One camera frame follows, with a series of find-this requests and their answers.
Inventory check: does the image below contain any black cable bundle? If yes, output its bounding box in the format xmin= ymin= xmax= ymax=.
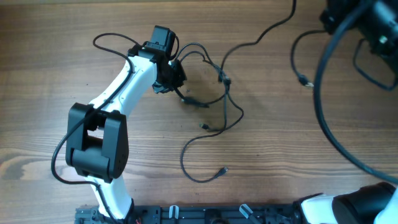
xmin=172 ymin=0 xmax=298 ymax=184

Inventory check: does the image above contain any black separated usb cable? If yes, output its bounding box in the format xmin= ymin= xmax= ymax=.
xmin=290 ymin=29 xmax=327 ymax=88

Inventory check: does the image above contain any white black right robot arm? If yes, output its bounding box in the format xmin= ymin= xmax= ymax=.
xmin=300 ymin=1 xmax=397 ymax=223

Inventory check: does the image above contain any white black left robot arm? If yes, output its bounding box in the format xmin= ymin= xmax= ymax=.
xmin=62 ymin=26 xmax=184 ymax=223

